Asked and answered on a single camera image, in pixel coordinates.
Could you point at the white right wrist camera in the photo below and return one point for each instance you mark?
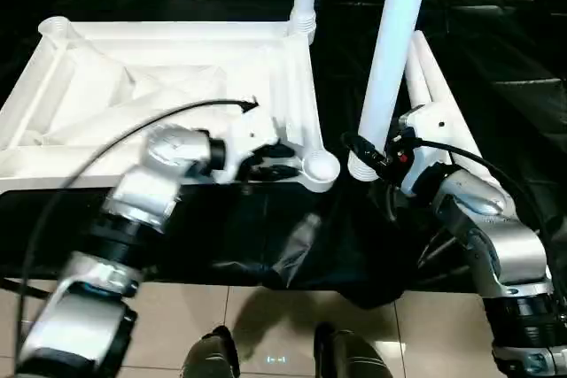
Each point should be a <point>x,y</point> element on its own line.
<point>434,123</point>

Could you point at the black mat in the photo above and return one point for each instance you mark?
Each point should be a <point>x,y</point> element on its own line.
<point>266,227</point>

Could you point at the white plastic table top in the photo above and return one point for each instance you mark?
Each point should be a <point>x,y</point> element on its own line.
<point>155,50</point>

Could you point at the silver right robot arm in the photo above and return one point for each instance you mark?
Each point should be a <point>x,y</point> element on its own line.
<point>500,236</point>

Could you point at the black slanted stand leg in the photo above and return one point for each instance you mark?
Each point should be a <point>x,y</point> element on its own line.
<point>24,287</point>

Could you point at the black left robot foot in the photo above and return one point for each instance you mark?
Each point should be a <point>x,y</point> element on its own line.
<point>212,351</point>

